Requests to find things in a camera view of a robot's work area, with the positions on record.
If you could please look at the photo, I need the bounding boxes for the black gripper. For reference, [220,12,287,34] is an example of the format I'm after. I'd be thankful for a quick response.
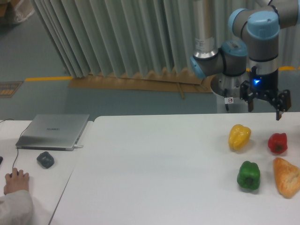
[240,67,291,120]

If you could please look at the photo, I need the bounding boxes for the yellow bell pepper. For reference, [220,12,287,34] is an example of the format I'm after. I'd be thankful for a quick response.
[228,124,251,150]

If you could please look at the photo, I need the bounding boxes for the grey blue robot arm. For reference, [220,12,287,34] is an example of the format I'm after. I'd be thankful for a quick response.
[190,0,300,120]

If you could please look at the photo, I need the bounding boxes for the white sleeved forearm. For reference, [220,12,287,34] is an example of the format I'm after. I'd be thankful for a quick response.
[0,190,33,225]

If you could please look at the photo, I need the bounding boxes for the red bell pepper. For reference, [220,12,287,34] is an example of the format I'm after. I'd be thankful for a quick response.
[268,133,288,154]

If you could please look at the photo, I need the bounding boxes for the green bell pepper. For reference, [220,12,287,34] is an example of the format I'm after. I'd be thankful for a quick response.
[237,161,261,190]

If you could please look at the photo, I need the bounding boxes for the person's hand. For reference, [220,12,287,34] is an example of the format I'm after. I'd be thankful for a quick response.
[4,168,29,195]

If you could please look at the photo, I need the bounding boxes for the orange bread piece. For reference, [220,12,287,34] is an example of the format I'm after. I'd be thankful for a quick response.
[273,157,300,198]

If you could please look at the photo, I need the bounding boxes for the brown cardboard sheet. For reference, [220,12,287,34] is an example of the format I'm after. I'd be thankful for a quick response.
[68,67,213,99]

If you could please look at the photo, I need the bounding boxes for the pale green curtain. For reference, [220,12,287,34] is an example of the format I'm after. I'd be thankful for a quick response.
[29,0,300,79]

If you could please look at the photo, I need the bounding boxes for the white USB plug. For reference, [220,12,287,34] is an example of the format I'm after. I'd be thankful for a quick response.
[74,145,83,149]

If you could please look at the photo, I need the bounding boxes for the silver closed laptop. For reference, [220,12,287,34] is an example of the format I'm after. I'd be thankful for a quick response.
[16,114,89,151]

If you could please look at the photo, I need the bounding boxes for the cardboard box with plastic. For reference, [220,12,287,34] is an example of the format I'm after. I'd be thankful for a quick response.
[0,0,35,25]

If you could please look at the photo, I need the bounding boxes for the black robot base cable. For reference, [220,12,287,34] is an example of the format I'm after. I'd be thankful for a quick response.
[224,88,230,113]

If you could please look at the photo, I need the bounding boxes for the black mouse cable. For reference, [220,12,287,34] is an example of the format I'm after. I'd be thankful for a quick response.
[0,119,36,171]

